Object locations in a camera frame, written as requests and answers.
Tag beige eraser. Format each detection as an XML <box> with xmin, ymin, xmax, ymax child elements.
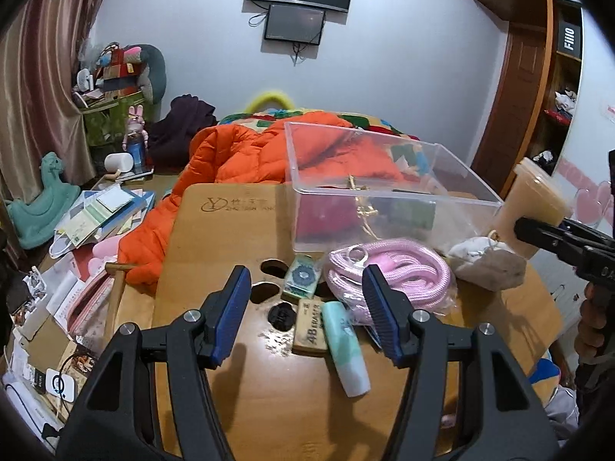
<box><xmin>291</xmin><ymin>298</ymin><xmax>328</xmax><ymax>357</ymax></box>

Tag grey plush toy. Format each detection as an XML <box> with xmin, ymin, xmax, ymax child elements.
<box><xmin>139</xmin><ymin>44</ymin><xmax>167</xmax><ymax>104</ymax></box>

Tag black box on shelf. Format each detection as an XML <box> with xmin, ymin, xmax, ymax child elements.
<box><xmin>555</xmin><ymin>7</ymin><xmax>582</xmax><ymax>61</ymax></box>

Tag clear plastic storage box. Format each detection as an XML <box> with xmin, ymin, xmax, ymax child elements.
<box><xmin>283</xmin><ymin>121</ymin><xmax>504</xmax><ymax>254</ymax></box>

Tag dark purple cloth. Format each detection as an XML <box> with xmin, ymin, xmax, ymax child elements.
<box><xmin>149</xmin><ymin>95</ymin><xmax>217</xmax><ymax>164</ymax></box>

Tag wooden desk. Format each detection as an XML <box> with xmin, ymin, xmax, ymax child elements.
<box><xmin>151</xmin><ymin>182</ymin><xmax>564</xmax><ymax>461</ymax></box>

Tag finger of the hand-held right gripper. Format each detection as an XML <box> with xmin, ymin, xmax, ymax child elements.
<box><xmin>560</xmin><ymin>218</ymin><xmax>615</xmax><ymax>245</ymax></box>
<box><xmin>514</xmin><ymin>217</ymin><xmax>584</xmax><ymax>266</ymax></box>

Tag person's right forearm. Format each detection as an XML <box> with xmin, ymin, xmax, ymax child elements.
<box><xmin>574</xmin><ymin>355</ymin><xmax>615</xmax><ymax>443</ymax></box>

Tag green storage box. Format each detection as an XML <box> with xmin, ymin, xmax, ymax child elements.
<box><xmin>81</xmin><ymin>89</ymin><xmax>155</xmax><ymax>147</ymax></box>

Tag pink rope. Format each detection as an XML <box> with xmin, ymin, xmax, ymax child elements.
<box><xmin>327</xmin><ymin>237</ymin><xmax>457</xmax><ymax>326</ymax></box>

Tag small black clip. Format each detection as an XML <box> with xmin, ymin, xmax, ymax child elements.
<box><xmin>268</xmin><ymin>302</ymin><xmax>295</xmax><ymax>331</ymax></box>

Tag pink rabbit bottle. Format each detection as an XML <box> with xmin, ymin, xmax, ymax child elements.
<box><xmin>122</xmin><ymin>104</ymin><xmax>152</xmax><ymax>169</ymax></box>

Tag gold gourd charm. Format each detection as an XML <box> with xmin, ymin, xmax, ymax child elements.
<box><xmin>347</xmin><ymin>175</ymin><xmax>380</xmax><ymax>241</ymax></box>

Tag white charger pad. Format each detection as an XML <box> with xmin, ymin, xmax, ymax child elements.
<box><xmin>45</xmin><ymin>367</ymin><xmax>78</xmax><ymax>402</ymax></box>

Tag orange puffer jacket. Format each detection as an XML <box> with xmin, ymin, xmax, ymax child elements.
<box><xmin>118</xmin><ymin>111</ymin><xmax>419</xmax><ymax>294</ymax></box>

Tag pink curtain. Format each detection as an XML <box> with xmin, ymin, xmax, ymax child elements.
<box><xmin>0</xmin><ymin>0</ymin><xmax>121</xmax><ymax>212</ymax></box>

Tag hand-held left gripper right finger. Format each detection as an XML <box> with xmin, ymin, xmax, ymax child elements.
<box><xmin>361</xmin><ymin>264</ymin><xmax>560</xmax><ymax>461</ymax></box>

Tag person's right hand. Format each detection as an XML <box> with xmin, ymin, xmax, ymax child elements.
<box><xmin>578</xmin><ymin>284</ymin><xmax>607</xmax><ymax>368</ymax></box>

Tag mint green tube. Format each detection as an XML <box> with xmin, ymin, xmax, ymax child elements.
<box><xmin>321</xmin><ymin>300</ymin><xmax>371</xmax><ymax>398</ymax></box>

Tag beige cloth pouch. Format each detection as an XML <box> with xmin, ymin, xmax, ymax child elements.
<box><xmin>447</xmin><ymin>233</ymin><xmax>528</xmax><ymax>292</ymax></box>

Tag yellow plush ring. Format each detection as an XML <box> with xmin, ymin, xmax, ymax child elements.
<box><xmin>245</xmin><ymin>89</ymin><xmax>295</xmax><ymax>112</ymax></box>

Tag pink plush item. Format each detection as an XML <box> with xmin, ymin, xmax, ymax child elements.
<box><xmin>91</xmin><ymin>240</ymin><xmax>122</xmax><ymax>270</ymax></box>

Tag person's printed pajama pants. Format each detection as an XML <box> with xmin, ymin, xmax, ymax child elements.
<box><xmin>542</xmin><ymin>346</ymin><xmax>583</xmax><ymax>435</ymax></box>

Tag teal rocking horse toy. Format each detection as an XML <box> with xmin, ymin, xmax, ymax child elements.
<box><xmin>6</xmin><ymin>152</ymin><xmax>81</xmax><ymax>250</ymax></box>

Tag pink heart wall sticker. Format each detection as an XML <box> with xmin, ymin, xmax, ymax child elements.
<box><xmin>571</xmin><ymin>181</ymin><xmax>607</xmax><ymax>231</ymax></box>

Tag pink pencil case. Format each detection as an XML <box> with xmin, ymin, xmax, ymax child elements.
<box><xmin>67</xmin><ymin>269</ymin><xmax>118</xmax><ymax>338</ymax></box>

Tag patchwork fabric bag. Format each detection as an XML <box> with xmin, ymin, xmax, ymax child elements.
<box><xmin>93</xmin><ymin>45</ymin><xmax>145</xmax><ymax>97</ymax></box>

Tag small green patterned box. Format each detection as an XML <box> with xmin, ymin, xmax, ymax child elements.
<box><xmin>281</xmin><ymin>255</ymin><xmax>322</xmax><ymax>298</ymax></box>

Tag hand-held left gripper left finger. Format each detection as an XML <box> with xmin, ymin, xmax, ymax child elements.
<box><xmin>55</xmin><ymin>265</ymin><xmax>253</xmax><ymax>461</ymax></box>

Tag white cup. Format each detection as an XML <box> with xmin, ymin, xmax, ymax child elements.
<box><xmin>105</xmin><ymin>153</ymin><xmax>134</xmax><ymax>176</ymax></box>

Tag beige plastic cup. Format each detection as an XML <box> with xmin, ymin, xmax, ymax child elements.
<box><xmin>500</xmin><ymin>158</ymin><xmax>572</xmax><ymax>260</ymax></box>

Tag wooden post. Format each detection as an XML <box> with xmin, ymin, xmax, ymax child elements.
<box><xmin>103</xmin><ymin>262</ymin><xmax>131</xmax><ymax>343</ymax></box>

